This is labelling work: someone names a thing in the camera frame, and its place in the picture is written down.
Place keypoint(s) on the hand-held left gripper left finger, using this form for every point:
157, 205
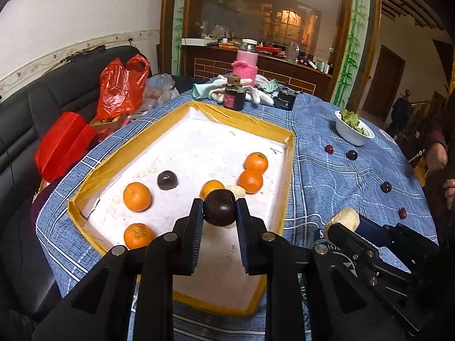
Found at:
197, 234

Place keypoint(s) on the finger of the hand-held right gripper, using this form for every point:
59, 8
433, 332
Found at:
350, 247
371, 232

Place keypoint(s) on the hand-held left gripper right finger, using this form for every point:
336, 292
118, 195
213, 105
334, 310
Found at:
244, 234

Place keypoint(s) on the pale yellow lemon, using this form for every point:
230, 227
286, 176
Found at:
344, 218
237, 190

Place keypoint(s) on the dark purple plum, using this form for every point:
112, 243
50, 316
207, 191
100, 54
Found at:
352, 155
220, 207
167, 180
386, 187

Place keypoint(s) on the orange mandarin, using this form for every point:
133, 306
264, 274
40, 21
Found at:
138, 236
137, 196
251, 181
256, 162
212, 187

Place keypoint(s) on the white foam tray yellow tape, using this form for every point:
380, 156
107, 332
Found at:
199, 142

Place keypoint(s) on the small red jujube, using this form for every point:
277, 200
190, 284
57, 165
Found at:
402, 213
329, 149

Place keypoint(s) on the blue patterned tablecloth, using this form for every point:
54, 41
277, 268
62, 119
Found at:
320, 184

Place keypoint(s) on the white ceramic bowl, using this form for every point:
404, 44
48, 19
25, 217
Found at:
350, 136

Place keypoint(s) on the green leafy vegetables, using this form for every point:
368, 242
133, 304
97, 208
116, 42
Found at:
352, 120

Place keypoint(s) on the dark jar pink label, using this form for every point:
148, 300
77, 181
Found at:
234, 99

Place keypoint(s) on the small black box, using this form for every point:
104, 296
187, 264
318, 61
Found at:
284, 100

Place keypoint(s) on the white gloves and cloth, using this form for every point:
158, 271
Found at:
256, 94

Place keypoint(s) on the white glove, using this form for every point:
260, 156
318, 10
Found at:
216, 95

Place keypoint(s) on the brown cardboard box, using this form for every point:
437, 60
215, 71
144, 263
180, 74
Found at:
106, 123

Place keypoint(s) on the light green cloth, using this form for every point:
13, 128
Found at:
202, 89
269, 84

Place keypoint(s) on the clear plastic bag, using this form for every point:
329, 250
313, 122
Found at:
160, 90

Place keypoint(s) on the brown wooden door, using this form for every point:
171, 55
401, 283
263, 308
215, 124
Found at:
384, 78

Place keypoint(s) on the red plastic bag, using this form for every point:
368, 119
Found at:
117, 92

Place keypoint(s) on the wooden counter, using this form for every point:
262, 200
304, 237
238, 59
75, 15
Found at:
213, 65

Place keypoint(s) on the pink bottle knitted sleeve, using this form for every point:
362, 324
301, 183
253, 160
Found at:
247, 60

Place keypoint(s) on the glass pitcher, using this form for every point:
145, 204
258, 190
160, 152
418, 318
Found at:
293, 52

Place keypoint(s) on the black leather sofa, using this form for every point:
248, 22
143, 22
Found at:
53, 88

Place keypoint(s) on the wooden glass partition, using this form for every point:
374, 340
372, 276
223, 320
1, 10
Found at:
248, 7

